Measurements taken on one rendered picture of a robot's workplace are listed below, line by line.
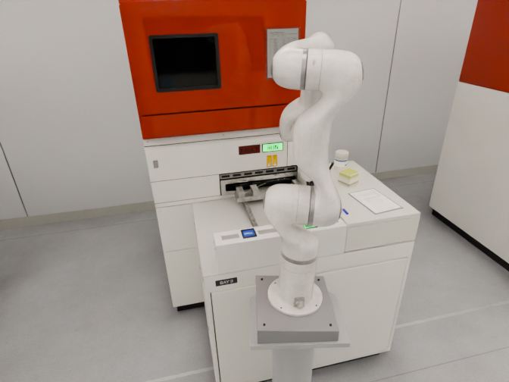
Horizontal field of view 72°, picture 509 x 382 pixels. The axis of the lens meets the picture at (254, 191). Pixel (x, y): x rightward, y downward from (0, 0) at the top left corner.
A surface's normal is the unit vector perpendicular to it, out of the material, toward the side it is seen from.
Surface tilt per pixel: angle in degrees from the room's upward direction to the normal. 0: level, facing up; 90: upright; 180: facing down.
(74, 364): 0
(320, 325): 3
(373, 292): 90
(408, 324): 0
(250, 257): 90
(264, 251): 90
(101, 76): 90
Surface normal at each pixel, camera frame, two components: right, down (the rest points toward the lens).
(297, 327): 0.03, -0.89
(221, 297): 0.23, 0.44
